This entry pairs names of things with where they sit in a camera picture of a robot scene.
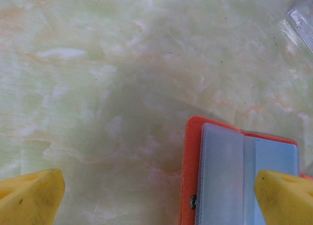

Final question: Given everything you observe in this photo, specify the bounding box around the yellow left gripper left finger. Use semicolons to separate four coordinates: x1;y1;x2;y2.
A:
0;168;66;225

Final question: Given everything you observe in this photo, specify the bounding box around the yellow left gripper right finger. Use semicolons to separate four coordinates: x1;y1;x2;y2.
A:
253;169;313;225

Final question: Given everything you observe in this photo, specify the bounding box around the orange card holder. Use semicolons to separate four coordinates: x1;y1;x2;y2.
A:
180;115;313;225

